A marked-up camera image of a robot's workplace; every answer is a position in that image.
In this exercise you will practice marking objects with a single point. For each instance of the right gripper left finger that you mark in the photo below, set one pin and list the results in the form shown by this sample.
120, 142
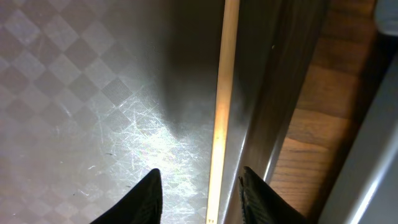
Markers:
141, 205

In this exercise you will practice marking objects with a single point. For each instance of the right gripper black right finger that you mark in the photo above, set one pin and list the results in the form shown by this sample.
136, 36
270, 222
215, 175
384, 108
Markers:
260, 204

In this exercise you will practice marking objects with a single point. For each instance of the wooden chopstick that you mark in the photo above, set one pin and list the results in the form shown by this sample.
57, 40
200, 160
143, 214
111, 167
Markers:
223, 101

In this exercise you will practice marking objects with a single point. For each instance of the grey dishwasher rack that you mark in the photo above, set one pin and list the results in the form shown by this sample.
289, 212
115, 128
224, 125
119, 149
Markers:
366, 188

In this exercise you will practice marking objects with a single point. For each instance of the dark brown serving tray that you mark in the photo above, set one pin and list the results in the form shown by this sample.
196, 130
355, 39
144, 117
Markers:
95, 94

